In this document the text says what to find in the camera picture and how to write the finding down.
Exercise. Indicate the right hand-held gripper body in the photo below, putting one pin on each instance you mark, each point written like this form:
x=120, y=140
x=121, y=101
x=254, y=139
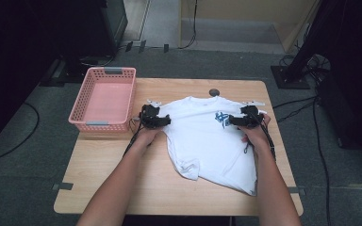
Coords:
x=254, y=117

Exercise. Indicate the black slanted stand pole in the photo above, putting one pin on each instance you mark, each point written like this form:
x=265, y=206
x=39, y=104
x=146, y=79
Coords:
x=311, y=37

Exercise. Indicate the dark equipment case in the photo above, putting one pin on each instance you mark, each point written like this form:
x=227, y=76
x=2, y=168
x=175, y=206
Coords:
x=352, y=113

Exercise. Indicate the white t-shirt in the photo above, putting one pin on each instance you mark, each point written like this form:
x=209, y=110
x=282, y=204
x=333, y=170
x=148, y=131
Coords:
x=207, y=147

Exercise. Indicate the person's right hand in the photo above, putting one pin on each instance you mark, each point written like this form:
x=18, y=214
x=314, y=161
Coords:
x=257, y=136

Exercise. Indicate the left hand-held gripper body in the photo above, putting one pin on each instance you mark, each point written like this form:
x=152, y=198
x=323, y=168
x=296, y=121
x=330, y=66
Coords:
x=149, y=114

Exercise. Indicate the grey tape strip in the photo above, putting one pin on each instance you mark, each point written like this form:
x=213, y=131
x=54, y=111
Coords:
x=297, y=190
x=62, y=186

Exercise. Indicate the pink plastic basket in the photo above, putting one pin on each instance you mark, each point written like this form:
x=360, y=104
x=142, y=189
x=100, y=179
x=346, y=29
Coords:
x=106, y=100

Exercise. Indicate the small black floor bracket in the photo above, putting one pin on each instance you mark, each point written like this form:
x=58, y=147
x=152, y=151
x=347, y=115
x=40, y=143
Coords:
x=142, y=46
x=129, y=46
x=166, y=48

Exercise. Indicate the black stand base plate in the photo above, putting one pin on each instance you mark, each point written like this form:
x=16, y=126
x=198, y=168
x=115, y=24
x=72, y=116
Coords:
x=290, y=78

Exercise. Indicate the black cabinet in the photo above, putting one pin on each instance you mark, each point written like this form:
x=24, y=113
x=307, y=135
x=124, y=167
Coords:
x=88, y=28

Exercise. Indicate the person's left hand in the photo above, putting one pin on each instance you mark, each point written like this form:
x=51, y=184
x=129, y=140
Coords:
x=147, y=136

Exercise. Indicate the round grey table grommet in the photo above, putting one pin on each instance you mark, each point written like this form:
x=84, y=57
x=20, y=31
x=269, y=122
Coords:
x=214, y=92

